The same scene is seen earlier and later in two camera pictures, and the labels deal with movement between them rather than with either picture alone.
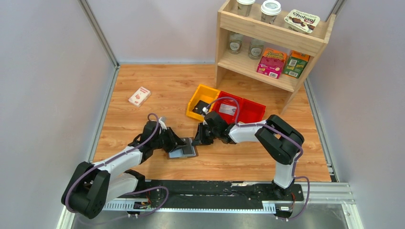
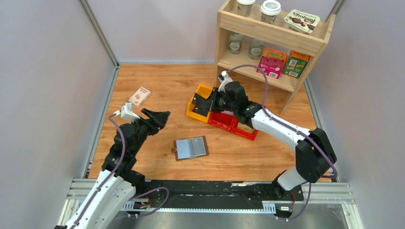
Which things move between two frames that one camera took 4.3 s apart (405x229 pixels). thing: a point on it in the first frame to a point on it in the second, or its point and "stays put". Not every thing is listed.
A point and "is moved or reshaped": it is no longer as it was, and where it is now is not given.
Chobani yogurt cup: [301, 21] stays put
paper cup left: [244, 7] stays put
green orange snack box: [296, 63] stays put
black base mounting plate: [207, 194] stays put
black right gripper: [204, 134] to [214, 101]
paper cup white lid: [270, 9] stays put
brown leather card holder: [188, 150] is moved or reshaped
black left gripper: [169, 140] to [147, 121]
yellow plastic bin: [204, 93] stays put
